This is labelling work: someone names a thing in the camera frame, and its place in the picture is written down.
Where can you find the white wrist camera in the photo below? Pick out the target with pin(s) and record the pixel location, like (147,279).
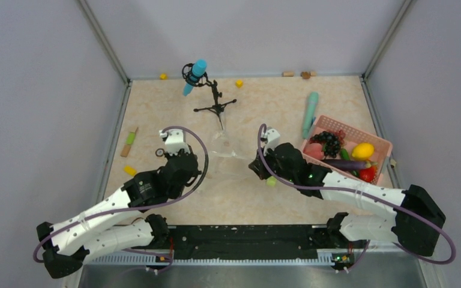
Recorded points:
(271,139)
(174,142)

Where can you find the yellow block near left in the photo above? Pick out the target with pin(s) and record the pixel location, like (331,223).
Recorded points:
(130,170)

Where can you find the black grape bunch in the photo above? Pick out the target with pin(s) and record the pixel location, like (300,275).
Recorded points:
(331,143)

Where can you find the green cucumber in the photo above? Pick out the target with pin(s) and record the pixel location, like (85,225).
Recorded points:
(344,155)

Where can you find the green and wood block stick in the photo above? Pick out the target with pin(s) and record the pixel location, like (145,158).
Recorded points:
(129,141)

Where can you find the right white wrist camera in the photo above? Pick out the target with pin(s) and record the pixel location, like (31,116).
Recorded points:
(271,139)

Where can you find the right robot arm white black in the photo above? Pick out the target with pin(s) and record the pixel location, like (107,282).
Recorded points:
(408,217)

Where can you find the teal cylinder tube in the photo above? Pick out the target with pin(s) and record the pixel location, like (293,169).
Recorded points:
(309,115)

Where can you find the pink plastic basket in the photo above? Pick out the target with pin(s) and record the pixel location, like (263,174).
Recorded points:
(353,137)

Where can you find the clear zip top bag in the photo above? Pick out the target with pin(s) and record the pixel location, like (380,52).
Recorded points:
(227,157)

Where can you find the lime green toy brick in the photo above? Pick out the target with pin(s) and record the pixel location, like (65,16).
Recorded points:
(271,181)

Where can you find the red grape bunch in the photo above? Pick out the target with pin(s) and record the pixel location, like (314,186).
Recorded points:
(340,134)

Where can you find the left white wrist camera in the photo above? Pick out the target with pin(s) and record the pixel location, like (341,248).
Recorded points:
(174,142)

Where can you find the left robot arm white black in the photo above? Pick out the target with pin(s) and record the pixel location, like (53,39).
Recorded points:
(96,232)

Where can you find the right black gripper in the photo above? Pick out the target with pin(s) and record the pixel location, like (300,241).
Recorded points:
(258,170)

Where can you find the blue microphone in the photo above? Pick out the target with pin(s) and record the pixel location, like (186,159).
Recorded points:
(192,73)

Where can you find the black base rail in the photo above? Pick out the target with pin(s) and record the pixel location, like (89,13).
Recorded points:
(247,242)

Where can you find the red pepper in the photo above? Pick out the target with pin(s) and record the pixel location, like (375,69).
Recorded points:
(368,174)

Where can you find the yellow lemon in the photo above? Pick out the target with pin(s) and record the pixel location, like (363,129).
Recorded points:
(363,151)

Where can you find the wooden cork cylinder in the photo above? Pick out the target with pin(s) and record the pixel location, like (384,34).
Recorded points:
(288,74)

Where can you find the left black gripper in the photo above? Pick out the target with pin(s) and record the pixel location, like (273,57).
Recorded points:
(197,171)

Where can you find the poker chip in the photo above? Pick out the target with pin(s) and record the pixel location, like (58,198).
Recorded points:
(159,152)

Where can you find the purple eggplant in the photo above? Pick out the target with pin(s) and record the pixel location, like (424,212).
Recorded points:
(349,165)

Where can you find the brown wooden piece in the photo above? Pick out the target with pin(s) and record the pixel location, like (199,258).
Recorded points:
(308,74)

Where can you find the black microphone tripod stand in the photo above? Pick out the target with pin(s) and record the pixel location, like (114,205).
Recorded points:
(217,108)

